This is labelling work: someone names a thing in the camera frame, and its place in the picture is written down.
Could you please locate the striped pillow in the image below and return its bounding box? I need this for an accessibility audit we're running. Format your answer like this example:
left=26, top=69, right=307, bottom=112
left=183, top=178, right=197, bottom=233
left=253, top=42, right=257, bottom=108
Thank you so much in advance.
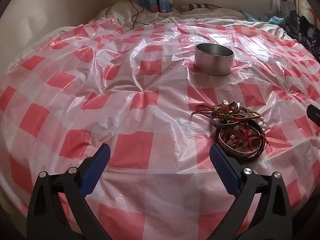
left=175, top=4, right=223, bottom=14

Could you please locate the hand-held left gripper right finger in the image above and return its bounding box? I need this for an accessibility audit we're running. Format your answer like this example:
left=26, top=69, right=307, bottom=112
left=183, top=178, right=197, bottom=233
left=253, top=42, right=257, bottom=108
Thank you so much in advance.
left=209, top=144, right=293, bottom=240

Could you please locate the black cable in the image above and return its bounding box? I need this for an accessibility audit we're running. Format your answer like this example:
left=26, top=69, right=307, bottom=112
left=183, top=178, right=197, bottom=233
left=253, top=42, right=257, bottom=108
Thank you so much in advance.
left=119, top=0, right=145, bottom=29

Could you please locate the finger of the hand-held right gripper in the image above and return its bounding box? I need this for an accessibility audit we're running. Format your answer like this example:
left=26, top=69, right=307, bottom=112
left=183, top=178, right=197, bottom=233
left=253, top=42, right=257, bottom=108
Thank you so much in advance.
left=307, top=104, right=320, bottom=126

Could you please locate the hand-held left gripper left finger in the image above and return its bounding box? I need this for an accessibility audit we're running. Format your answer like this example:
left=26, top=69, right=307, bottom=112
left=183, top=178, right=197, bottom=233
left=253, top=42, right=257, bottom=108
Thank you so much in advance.
left=27, top=143, right=118, bottom=240

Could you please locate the black plastic bag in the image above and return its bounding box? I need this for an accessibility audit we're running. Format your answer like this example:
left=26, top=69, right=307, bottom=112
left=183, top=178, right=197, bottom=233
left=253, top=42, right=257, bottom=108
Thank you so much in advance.
left=284, top=5, right=320, bottom=60

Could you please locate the round metal tin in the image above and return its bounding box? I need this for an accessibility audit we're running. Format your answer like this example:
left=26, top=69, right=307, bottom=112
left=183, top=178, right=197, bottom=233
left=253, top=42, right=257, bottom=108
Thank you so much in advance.
left=194, top=43, right=235, bottom=76

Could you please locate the pile of bracelets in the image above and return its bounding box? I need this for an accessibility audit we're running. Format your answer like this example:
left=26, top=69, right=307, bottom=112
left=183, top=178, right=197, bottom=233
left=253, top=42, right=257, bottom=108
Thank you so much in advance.
left=191, top=99, right=269, bottom=165

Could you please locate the blue plastic bag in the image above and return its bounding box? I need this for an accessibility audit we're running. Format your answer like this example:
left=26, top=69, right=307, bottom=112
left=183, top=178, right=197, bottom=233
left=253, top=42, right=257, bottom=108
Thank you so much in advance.
left=240, top=11, right=285, bottom=27

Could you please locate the red white checked plastic sheet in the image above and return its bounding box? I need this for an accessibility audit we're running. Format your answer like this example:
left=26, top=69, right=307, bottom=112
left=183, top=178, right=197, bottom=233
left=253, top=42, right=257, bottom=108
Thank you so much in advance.
left=0, top=21, right=320, bottom=240

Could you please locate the cream cabinet with tree print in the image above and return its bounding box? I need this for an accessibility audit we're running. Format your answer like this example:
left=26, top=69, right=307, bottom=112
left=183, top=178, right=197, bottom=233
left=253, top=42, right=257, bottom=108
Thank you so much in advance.
left=297, top=0, right=320, bottom=18

